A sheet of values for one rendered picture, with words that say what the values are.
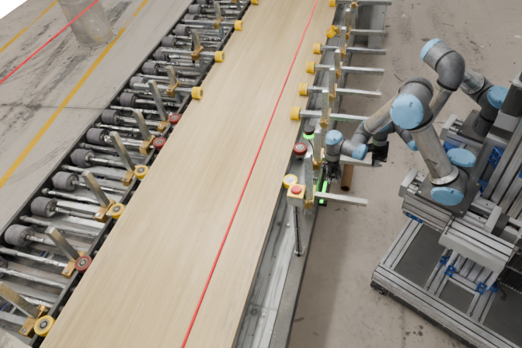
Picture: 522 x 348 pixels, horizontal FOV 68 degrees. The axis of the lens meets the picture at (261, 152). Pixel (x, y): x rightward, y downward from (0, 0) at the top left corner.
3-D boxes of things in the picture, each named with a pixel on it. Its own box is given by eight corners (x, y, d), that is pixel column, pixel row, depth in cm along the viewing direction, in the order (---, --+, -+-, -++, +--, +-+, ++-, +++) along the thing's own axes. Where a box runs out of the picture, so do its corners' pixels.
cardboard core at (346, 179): (355, 158, 326) (350, 186, 306) (354, 165, 331) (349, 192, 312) (345, 157, 328) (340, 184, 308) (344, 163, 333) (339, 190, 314)
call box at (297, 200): (306, 196, 173) (306, 185, 167) (303, 208, 168) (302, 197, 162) (290, 193, 174) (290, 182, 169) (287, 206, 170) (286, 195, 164)
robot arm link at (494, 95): (491, 123, 192) (500, 102, 183) (472, 108, 201) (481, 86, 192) (511, 117, 194) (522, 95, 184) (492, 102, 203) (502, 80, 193)
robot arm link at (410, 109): (474, 184, 163) (426, 77, 142) (465, 210, 155) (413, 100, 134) (444, 185, 172) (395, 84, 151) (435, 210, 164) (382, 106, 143)
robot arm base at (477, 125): (506, 125, 204) (513, 110, 197) (496, 141, 197) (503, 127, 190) (477, 114, 212) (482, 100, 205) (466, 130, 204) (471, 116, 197)
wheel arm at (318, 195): (367, 203, 210) (367, 198, 207) (366, 208, 208) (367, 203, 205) (288, 190, 221) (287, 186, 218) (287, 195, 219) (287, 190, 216)
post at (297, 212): (304, 248, 204) (303, 196, 172) (303, 256, 201) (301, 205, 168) (296, 246, 205) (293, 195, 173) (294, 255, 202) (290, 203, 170)
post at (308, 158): (312, 210, 222) (312, 153, 187) (311, 215, 219) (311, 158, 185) (307, 209, 223) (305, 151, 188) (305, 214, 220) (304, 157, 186)
